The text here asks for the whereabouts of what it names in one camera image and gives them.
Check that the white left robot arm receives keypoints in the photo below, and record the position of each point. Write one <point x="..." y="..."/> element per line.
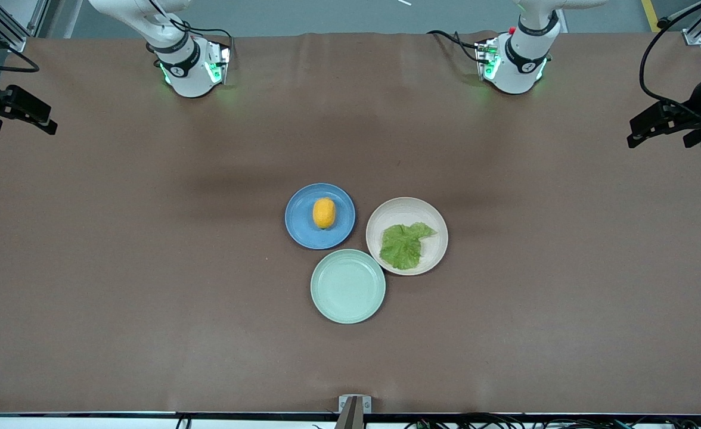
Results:
<point x="520" y="77"/>

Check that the yellow lemon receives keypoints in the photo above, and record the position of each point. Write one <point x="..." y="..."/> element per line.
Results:
<point x="324" y="213"/>

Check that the beige plate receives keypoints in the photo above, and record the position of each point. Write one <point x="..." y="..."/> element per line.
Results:
<point x="404" y="211"/>

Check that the mint green plate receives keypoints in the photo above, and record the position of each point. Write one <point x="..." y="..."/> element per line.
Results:
<point x="347" y="287"/>

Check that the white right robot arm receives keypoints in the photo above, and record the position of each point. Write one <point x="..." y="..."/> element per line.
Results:
<point x="189" y="77"/>

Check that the brown table cover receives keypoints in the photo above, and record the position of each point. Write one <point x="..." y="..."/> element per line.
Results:
<point x="148" y="268"/>

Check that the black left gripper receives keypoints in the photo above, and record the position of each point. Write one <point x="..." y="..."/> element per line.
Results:
<point x="686" y="118"/>

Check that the blue bowl edge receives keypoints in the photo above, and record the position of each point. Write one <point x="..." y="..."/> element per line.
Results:
<point x="303" y="223"/>

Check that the green lettuce leaf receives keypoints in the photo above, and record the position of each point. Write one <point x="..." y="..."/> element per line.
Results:
<point x="401" y="247"/>

